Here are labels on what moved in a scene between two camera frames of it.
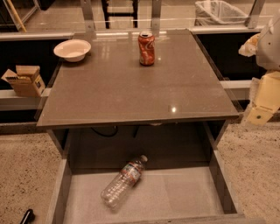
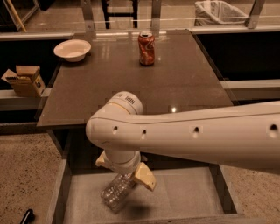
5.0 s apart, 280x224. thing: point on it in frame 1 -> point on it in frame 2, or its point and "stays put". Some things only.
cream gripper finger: (260, 115) -> (144, 176)
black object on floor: (29, 217) stays put
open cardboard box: (26, 81) stays put
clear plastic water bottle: (115, 192) stays put
